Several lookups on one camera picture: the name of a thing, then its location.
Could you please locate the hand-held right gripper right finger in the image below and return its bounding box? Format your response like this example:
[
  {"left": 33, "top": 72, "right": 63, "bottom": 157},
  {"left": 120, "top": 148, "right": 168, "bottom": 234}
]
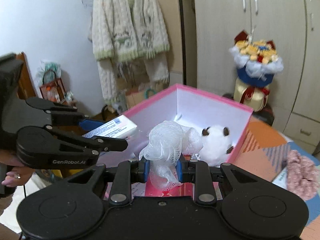
[{"left": 176, "top": 156, "right": 272, "bottom": 206}]

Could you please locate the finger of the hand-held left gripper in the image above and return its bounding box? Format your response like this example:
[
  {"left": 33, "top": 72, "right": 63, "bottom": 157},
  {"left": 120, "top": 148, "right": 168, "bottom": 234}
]
[
  {"left": 44, "top": 124, "right": 129, "bottom": 156},
  {"left": 46, "top": 106, "right": 107, "bottom": 132}
]

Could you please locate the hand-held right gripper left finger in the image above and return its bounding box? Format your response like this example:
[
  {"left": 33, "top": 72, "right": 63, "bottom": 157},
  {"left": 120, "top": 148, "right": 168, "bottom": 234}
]
[{"left": 65, "top": 159, "right": 151, "bottom": 207}]

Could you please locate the white blue-printed small box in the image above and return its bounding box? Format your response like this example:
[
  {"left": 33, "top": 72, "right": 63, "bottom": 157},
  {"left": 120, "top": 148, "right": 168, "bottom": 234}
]
[{"left": 82, "top": 115, "right": 138, "bottom": 139}]

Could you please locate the white mesh bath sponge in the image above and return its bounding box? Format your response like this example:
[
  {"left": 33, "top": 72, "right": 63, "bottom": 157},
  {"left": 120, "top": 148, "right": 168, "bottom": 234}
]
[{"left": 139, "top": 120, "right": 203, "bottom": 191}]

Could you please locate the white cat plush toy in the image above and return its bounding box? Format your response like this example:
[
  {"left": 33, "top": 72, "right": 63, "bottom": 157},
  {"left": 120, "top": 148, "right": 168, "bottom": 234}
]
[{"left": 194, "top": 125, "right": 235, "bottom": 167}]

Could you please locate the pink cardboard box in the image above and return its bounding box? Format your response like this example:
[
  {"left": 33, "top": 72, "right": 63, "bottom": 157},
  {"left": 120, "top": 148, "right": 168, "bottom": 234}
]
[{"left": 101, "top": 83, "right": 253, "bottom": 202}]

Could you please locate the person's left hand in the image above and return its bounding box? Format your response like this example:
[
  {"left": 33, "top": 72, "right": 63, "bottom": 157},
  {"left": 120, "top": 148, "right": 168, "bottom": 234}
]
[{"left": 0, "top": 150, "right": 36, "bottom": 187}]

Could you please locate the white handwritten paper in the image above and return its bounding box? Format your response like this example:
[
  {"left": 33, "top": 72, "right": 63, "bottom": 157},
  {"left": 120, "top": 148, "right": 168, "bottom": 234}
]
[{"left": 132, "top": 182, "right": 146, "bottom": 197}]

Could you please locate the brown woven basket bag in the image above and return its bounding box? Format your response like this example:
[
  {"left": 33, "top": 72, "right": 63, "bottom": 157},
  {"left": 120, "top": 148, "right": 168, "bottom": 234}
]
[{"left": 39, "top": 70, "right": 66, "bottom": 102}]

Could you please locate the white green plastic bag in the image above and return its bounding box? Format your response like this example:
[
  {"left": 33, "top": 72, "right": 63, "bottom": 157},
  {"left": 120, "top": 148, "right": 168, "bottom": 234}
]
[{"left": 36, "top": 60, "right": 62, "bottom": 85}]

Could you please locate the brown wooden cabinet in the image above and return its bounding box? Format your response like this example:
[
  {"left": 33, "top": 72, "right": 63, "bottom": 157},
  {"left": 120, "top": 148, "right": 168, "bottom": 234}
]
[{"left": 16, "top": 52, "right": 37, "bottom": 100}]

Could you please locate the patchwork blanket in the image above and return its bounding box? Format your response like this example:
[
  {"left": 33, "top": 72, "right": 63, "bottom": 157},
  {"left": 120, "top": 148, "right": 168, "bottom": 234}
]
[{"left": 232, "top": 115, "right": 320, "bottom": 240}]

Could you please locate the cream knit cardigan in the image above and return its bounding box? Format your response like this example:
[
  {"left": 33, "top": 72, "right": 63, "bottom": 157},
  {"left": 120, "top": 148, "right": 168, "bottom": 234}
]
[{"left": 91, "top": 0, "right": 170, "bottom": 61}]

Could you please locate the wooden board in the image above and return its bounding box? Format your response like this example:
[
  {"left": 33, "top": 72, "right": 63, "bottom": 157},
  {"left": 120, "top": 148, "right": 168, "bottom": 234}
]
[{"left": 155, "top": 0, "right": 198, "bottom": 89}]

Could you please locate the pink knitted item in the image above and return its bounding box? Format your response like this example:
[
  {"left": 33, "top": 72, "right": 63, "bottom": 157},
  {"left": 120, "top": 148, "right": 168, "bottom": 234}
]
[{"left": 286, "top": 150, "right": 320, "bottom": 200}]

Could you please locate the knitted flower bouquet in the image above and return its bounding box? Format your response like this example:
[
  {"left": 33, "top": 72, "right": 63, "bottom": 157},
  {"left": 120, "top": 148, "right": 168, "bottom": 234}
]
[{"left": 229, "top": 26, "right": 284, "bottom": 112}]

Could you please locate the black metal clothes rack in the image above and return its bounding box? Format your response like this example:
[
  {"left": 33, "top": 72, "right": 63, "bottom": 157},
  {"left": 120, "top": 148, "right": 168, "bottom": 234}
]
[{"left": 176, "top": 0, "right": 188, "bottom": 85}]

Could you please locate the beige wardrobe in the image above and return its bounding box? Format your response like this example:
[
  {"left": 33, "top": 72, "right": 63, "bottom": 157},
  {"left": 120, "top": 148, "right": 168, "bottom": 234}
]
[{"left": 192, "top": 0, "right": 320, "bottom": 155}]

